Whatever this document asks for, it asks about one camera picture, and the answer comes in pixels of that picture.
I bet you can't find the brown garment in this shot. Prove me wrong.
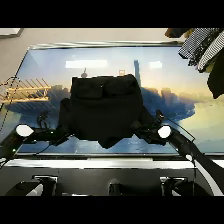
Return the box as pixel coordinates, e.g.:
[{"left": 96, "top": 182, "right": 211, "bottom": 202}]
[{"left": 164, "top": 27, "right": 195, "bottom": 39}]

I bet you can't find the black and white checked garment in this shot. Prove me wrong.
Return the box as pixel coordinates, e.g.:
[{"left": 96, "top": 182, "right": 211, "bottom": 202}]
[{"left": 177, "top": 27, "right": 224, "bottom": 74}]

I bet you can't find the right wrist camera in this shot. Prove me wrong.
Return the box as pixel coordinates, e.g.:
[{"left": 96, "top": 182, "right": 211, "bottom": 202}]
[{"left": 152, "top": 109, "right": 166, "bottom": 127}]

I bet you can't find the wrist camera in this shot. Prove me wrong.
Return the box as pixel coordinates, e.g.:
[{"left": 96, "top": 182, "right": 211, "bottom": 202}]
[
  {"left": 152, "top": 109, "right": 166, "bottom": 127},
  {"left": 36, "top": 112, "right": 52, "bottom": 130}
]

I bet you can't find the silver frame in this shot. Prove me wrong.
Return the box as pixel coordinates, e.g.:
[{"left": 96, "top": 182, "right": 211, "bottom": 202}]
[{"left": 0, "top": 155, "right": 224, "bottom": 197}]

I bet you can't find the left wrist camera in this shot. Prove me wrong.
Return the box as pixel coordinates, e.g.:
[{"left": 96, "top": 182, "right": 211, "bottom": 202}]
[{"left": 36, "top": 112, "right": 52, "bottom": 130}]

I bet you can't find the black cable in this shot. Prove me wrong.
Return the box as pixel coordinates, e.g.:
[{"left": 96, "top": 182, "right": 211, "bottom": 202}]
[
  {"left": 162, "top": 116, "right": 197, "bottom": 142},
  {"left": 33, "top": 138, "right": 63, "bottom": 156}
]

